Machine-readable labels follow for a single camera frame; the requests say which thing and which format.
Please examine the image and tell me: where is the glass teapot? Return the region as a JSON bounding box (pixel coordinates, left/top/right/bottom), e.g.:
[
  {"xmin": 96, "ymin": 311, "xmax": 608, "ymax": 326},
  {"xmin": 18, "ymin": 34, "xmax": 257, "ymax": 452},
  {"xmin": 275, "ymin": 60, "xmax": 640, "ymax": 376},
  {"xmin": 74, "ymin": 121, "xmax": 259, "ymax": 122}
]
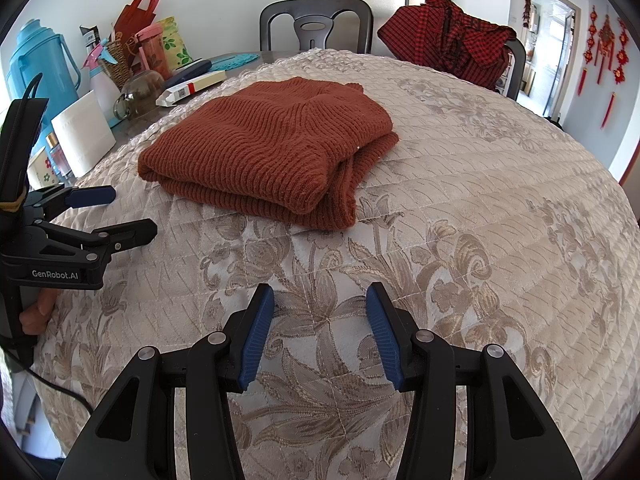
[{"xmin": 114, "ymin": 70, "xmax": 166, "ymax": 121}]

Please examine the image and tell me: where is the teal doily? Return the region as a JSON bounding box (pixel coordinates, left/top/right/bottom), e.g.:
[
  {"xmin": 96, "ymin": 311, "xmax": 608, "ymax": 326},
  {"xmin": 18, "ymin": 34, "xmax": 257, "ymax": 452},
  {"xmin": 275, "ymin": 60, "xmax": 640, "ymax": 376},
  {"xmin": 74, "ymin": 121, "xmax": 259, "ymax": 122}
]
[{"xmin": 207, "ymin": 52, "xmax": 261, "ymax": 72}]

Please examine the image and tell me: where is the long white box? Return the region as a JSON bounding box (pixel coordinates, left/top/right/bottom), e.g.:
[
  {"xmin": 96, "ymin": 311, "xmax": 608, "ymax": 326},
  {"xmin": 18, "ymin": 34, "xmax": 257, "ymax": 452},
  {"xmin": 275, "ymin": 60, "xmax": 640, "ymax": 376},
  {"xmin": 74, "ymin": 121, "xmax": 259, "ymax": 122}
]
[{"xmin": 155, "ymin": 70, "xmax": 227, "ymax": 107}]

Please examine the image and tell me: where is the person's left hand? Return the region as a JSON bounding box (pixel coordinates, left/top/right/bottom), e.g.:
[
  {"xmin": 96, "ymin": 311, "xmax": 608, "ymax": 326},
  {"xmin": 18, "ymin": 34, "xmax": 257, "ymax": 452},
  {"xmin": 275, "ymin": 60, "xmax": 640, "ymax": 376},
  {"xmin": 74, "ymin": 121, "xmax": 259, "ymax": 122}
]
[{"xmin": 19, "ymin": 289, "xmax": 58, "ymax": 336}]

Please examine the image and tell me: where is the white spray bottle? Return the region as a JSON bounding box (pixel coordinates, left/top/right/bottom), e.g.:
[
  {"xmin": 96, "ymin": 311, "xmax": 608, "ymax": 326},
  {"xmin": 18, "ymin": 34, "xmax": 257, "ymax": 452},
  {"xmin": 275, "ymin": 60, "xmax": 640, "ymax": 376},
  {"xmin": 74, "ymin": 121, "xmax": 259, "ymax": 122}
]
[{"xmin": 80, "ymin": 40, "xmax": 121, "ymax": 121}]

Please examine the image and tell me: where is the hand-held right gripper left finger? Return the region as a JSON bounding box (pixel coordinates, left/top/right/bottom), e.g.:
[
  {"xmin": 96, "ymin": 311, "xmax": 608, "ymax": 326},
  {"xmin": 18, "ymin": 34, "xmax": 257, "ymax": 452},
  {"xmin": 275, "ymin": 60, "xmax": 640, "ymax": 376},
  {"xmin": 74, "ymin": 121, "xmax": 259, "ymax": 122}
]
[{"xmin": 56, "ymin": 282, "xmax": 276, "ymax": 480}]

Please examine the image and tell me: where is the red plaid garment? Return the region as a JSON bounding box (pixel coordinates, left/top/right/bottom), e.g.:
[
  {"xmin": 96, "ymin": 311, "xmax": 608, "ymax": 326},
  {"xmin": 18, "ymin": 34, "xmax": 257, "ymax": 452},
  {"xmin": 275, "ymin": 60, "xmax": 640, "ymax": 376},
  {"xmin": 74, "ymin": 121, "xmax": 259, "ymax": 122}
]
[{"xmin": 377, "ymin": 0, "xmax": 518, "ymax": 93}]

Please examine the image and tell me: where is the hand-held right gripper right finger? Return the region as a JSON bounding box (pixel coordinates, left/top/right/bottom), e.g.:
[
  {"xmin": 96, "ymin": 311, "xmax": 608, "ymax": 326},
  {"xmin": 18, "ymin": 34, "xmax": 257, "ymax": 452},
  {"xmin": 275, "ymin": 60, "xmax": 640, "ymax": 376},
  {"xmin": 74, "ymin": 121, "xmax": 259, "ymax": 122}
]
[{"xmin": 365, "ymin": 281, "xmax": 583, "ymax": 480}]

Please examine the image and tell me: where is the red gift bag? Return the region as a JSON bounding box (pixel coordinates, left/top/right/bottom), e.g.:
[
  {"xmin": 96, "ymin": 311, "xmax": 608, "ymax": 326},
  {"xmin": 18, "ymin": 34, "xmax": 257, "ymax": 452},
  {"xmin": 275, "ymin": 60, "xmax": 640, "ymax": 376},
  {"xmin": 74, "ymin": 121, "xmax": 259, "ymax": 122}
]
[{"xmin": 112, "ymin": 0, "xmax": 162, "ymax": 43}]

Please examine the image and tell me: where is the white tissue roll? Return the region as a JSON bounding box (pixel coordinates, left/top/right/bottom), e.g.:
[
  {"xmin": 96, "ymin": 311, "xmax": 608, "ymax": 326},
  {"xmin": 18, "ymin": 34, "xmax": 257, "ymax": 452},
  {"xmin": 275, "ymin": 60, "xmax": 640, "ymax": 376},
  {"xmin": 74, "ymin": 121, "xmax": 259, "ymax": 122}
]
[{"xmin": 51, "ymin": 90, "xmax": 117, "ymax": 173}]

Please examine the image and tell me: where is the pink tumbler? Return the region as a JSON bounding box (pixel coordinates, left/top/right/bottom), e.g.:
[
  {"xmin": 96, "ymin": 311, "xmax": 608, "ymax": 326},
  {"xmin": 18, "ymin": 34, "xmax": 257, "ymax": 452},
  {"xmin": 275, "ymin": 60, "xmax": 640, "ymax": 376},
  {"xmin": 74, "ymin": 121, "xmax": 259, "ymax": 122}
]
[{"xmin": 135, "ymin": 24, "xmax": 173, "ymax": 80}]

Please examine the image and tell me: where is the beige quilted floral blanket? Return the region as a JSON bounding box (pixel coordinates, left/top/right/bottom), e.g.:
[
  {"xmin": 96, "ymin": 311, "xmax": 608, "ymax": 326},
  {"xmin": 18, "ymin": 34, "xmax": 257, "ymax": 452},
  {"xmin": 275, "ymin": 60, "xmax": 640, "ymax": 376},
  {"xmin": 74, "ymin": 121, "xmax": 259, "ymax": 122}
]
[{"xmin": 32, "ymin": 50, "xmax": 631, "ymax": 480}]

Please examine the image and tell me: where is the small clear bottle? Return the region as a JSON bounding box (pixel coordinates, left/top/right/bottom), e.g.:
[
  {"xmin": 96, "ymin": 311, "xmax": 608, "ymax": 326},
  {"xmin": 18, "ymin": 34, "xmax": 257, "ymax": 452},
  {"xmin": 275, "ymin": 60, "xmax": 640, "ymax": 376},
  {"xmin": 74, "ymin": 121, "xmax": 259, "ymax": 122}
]
[{"xmin": 45, "ymin": 132, "xmax": 73, "ymax": 181}]

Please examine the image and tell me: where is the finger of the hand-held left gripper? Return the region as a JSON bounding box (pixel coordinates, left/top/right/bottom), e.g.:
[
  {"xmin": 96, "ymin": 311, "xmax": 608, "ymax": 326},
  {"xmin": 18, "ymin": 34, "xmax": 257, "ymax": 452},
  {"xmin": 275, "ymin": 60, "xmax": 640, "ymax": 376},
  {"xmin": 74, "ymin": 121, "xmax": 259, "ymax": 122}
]
[
  {"xmin": 35, "ymin": 217, "xmax": 158, "ymax": 266},
  {"xmin": 30, "ymin": 185, "xmax": 117, "ymax": 223}
]

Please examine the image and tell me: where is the black cable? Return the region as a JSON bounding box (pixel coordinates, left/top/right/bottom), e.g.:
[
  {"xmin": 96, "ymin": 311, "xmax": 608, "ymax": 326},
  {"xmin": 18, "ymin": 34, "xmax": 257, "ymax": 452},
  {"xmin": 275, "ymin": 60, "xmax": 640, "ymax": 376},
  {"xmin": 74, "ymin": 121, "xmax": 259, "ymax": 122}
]
[{"xmin": 0, "ymin": 340, "xmax": 96, "ymax": 413}]

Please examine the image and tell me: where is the dark chair under plaid garment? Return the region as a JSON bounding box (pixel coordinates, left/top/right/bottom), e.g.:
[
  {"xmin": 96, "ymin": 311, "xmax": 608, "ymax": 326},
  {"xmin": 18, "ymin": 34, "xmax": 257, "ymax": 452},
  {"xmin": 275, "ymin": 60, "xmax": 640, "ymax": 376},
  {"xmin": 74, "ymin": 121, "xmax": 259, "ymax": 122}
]
[{"xmin": 495, "ymin": 37, "xmax": 527, "ymax": 101}]

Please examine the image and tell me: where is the green floral bag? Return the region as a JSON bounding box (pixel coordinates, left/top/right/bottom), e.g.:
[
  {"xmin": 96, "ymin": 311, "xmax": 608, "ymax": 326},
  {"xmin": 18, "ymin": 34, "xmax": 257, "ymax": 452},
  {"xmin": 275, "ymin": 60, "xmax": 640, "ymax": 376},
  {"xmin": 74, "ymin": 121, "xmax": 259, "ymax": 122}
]
[{"xmin": 156, "ymin": 16, "xmax": 193, "ymax": 73}]

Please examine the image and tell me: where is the wicker basket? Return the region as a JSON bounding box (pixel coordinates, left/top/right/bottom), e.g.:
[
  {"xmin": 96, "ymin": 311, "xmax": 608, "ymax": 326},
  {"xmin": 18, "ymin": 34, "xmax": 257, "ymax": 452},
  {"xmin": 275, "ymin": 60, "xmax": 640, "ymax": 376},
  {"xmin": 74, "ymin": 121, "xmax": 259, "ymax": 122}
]
[{"xmin": 99, "ymin": 40, "xmax": 138, "ymax": 90}]

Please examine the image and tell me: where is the dark blue case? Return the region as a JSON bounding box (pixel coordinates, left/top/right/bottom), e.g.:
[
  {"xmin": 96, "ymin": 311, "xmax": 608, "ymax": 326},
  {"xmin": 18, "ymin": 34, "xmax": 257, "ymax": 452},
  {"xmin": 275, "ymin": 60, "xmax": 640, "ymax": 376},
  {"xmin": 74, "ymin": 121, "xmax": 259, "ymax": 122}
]
[{"xmin": 162, "ymin": 59, "xmax": 212, "ymax": 90}]

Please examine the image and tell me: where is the blue thermos jug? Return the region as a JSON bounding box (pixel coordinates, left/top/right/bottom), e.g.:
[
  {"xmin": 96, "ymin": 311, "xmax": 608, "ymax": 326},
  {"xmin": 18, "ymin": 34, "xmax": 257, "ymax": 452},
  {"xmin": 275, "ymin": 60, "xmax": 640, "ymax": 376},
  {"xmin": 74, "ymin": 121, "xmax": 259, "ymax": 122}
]
[{"xmin": 6, "ymin": 19, "xmax": 82, "ymax": 133}]

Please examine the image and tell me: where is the small floral cup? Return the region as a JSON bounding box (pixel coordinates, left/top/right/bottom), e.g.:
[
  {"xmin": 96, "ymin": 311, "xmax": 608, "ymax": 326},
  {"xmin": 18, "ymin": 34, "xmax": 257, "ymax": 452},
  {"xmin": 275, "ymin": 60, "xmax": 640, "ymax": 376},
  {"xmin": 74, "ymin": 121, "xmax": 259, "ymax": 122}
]
[{"xmin": 27, "ymin": 152, "xmax": 61, "ymax": 193}]

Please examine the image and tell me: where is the grey plastic chair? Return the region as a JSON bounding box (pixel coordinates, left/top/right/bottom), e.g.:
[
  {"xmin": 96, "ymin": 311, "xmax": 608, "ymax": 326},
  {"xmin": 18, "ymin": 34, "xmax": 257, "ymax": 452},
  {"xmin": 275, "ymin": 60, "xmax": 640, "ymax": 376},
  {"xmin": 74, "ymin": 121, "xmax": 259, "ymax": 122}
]
[{"xmin": 259, "ymin": 0, "xmax": 373, "ymax": 55}]

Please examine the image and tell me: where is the rust knit sweater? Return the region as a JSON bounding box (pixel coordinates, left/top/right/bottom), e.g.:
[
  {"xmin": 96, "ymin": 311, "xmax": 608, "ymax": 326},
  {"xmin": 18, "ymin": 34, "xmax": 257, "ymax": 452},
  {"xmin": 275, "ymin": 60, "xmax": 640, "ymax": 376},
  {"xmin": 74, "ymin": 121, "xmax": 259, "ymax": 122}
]
[{"xmin": 137, "ymin": 77, "xmax": 399, "ymax": 231}]

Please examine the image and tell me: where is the large red knot wall hanging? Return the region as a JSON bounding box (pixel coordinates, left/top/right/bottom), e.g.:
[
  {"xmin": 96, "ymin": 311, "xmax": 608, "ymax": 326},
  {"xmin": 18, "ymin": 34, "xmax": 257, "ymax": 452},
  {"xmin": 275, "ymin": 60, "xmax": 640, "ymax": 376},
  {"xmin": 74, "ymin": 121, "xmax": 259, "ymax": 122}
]
[{"xmin": 597, "ymin": 12, "xmax": 617, "ymax": 130}]

